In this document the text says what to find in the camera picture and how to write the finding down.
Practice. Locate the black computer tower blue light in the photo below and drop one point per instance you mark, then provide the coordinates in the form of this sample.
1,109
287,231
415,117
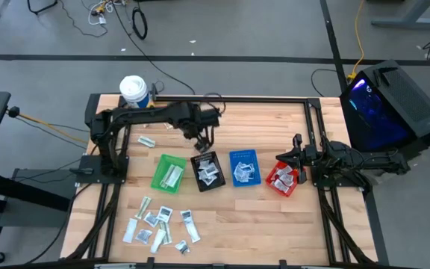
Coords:
405,108

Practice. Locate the black table-level depth camera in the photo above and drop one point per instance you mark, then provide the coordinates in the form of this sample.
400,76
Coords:
218,266

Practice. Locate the white wipes canister blue label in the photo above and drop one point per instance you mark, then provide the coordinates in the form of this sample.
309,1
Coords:
133,87

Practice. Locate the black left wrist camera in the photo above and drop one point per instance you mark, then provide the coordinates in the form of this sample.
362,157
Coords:
209,117

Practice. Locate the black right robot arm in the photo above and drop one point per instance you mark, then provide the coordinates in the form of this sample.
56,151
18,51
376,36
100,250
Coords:
368,162

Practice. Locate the black aluminium table frame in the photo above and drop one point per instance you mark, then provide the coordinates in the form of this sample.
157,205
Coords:
256,99

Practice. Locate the long white packet dark end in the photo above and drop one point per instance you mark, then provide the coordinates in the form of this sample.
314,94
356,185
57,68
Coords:
190,225

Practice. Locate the black stand base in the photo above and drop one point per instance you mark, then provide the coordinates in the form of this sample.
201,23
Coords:
41,7

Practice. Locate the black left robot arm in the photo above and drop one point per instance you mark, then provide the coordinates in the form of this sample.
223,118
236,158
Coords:
144,114

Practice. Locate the crumpled silver dark packet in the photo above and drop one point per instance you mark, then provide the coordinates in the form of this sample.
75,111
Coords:
182,247

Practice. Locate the grey desk leg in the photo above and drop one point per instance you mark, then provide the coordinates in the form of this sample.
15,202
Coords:
409,20

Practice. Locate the green plastic basket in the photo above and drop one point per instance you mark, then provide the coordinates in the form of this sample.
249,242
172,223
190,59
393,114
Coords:
157,183

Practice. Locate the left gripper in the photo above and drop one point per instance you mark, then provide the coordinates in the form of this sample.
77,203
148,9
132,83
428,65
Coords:
196,129

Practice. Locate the red plastic basket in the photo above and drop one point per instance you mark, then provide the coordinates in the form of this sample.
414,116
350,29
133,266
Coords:
291,189

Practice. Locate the blue plastic basket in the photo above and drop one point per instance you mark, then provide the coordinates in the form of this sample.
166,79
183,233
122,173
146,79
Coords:
256,157

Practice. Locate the black plastic basket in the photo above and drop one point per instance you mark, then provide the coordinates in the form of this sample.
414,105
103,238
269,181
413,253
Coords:
220,183

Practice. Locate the black control box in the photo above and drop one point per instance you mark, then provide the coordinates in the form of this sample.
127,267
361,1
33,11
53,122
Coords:
91,104

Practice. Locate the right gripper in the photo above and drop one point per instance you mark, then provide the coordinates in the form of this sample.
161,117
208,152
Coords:
307,157

